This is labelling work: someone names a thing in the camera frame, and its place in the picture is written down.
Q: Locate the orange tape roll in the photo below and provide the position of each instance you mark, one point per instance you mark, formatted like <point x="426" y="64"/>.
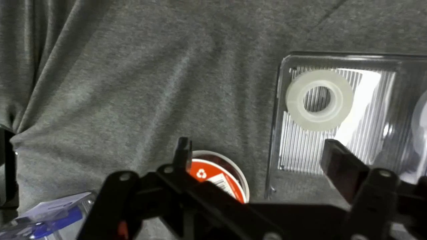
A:
<point x="211" y="173"/>

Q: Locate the grey tablecloth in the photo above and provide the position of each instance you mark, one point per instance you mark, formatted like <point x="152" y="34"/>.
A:
<point x="133" y="88"/>

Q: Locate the translucent tape roll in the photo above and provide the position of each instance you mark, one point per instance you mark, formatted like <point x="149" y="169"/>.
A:
<point x="295" y="106"/>

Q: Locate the clear plastic box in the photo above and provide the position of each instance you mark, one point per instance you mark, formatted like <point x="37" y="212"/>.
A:
<point x="48" y="213"/>

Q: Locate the long transparent tray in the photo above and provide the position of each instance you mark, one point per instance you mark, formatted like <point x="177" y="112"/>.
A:
<point x="311" y="146"/>

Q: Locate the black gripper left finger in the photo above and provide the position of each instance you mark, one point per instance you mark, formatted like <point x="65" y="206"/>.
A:
<point x="183" y="153"/>

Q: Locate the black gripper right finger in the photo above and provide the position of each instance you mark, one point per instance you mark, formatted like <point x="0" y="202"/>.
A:
<point x="341" y="164"/>

